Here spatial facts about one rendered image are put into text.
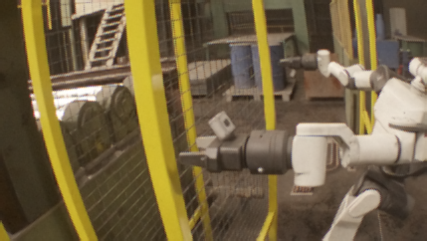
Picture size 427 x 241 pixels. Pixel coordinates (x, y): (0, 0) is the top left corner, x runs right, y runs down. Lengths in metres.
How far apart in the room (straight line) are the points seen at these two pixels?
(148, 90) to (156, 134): 0.10
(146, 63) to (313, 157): 0.37
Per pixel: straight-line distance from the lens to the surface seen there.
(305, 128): 0.60
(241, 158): 0.63
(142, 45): 0.66
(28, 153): 1.46
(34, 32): 0.98
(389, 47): 8.79
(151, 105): 0.68
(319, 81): 5.79
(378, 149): 0.67
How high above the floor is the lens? 1.60
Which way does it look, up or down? 18 degrees down
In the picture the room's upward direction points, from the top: 7 degrees counter-clockwise
